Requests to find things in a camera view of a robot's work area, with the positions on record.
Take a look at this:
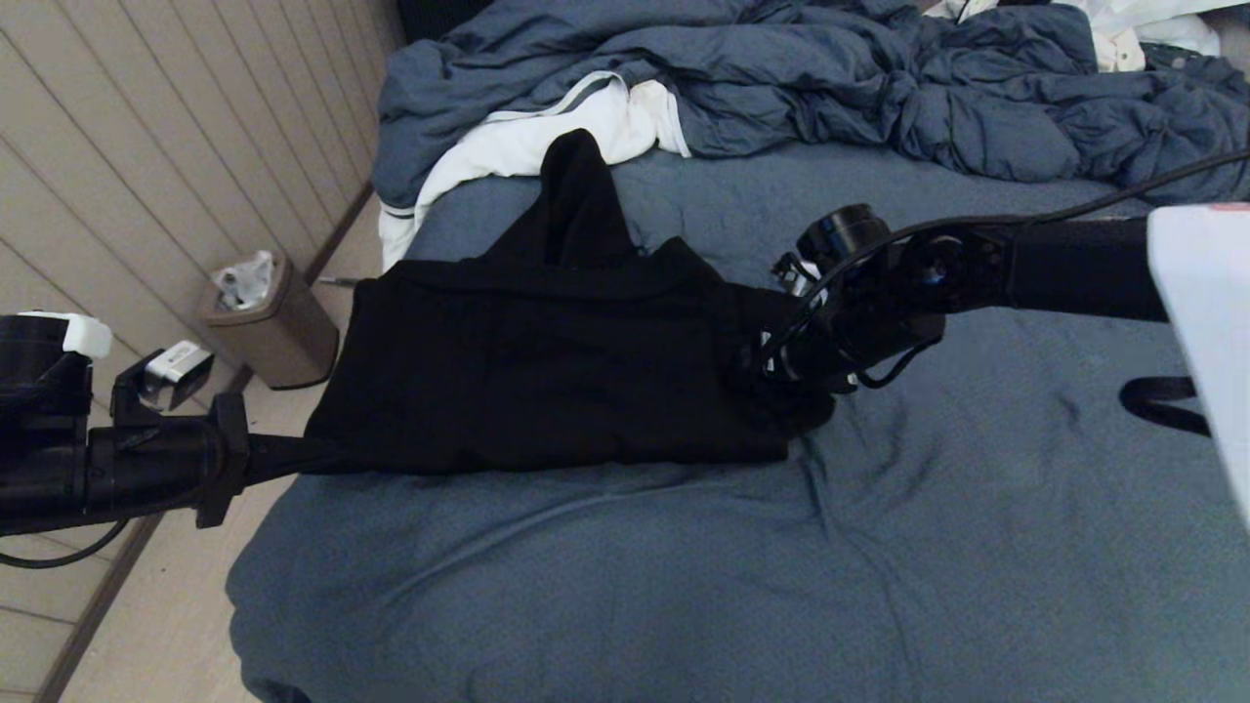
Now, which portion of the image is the white garment with dark trim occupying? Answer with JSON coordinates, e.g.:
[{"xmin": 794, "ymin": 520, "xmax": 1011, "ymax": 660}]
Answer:
[{"xmin": 379, "ymin": 70, "xmax": 690, "ymax": 272}]

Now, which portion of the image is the dark headboard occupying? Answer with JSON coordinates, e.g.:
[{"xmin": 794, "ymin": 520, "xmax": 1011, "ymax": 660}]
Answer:
[{"xmin": 396, "ymin": 0, "xmax": 499, "ymax": 45}]

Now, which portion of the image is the crumpled blue duvet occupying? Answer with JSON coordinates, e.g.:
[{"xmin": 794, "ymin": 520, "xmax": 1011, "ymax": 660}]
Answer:
[{"xmin": 374, "ymin": 0, "xmax": 1250, "ymax": 206}]

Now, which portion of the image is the white plastic bin bag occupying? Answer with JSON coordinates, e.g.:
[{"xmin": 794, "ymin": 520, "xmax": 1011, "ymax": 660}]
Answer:
[{"xmin": 215, "ymin": 250, "xmax": 277, "ymax": 313}]

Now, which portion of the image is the blue bed sheet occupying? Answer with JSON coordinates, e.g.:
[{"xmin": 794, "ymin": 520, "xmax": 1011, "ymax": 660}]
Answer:
[{"xmin": 225, "ymin": 146, "xmax": 1250, "ymax": 703}]

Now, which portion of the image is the black zip hoodie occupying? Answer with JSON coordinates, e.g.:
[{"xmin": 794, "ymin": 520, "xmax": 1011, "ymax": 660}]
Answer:
[{"xmin": 303, "ymin": 129, "xmax": 836, "ymax": 476}]

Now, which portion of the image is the cream crumpled garment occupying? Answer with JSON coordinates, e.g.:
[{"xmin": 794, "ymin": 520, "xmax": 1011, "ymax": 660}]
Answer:
[{"xmin": 923, "ymin": 0, "xmax": 1146, "ymax": 73}]

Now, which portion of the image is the beige trash bin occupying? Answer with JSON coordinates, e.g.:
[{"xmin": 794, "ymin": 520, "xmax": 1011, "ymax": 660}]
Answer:
[{"xmin": 198, "ymin": 252, "xmax": 340, "ymax": 390}]

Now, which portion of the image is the white pillow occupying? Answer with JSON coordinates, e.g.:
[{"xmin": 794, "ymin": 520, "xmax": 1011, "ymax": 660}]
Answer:
[{"xmin": 1060, "ymin": 0, "xmax": 1250, "ymax": 58}]

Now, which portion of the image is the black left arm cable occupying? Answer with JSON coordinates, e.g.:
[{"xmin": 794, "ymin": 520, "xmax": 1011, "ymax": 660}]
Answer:
[{"xmin": 0, "ymin": 522, "xmax": 128, "ymax": 569}]

